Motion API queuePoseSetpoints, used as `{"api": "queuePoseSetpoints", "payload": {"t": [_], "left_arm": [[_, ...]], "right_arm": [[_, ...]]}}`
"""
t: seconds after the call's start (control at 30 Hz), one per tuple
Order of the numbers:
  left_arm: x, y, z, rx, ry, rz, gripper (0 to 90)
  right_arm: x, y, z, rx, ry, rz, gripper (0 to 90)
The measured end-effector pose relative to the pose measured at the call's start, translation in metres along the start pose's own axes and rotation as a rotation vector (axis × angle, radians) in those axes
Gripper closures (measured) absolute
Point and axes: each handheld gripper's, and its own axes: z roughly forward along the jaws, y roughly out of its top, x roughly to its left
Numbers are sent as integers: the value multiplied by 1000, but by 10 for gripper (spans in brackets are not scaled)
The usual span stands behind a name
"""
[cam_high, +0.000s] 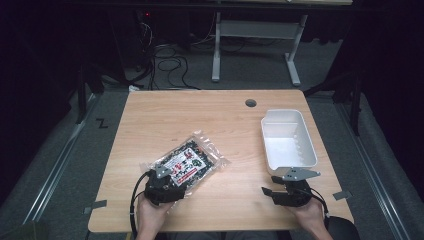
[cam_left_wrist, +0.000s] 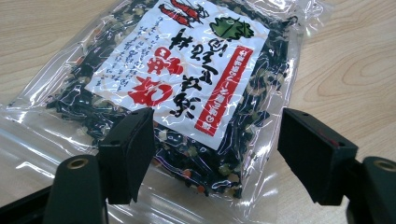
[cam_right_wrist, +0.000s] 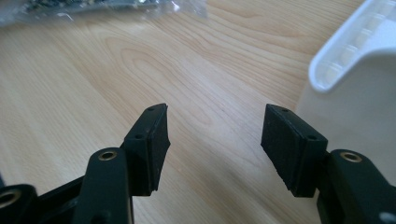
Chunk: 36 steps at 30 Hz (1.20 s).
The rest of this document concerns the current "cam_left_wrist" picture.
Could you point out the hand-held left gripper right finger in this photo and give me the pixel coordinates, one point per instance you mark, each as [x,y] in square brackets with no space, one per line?
[314,155]

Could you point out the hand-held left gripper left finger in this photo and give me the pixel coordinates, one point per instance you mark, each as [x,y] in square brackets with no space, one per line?
[124,155]

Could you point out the clear bag of dried seaweed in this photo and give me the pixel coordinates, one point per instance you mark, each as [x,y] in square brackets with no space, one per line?
[193,93]

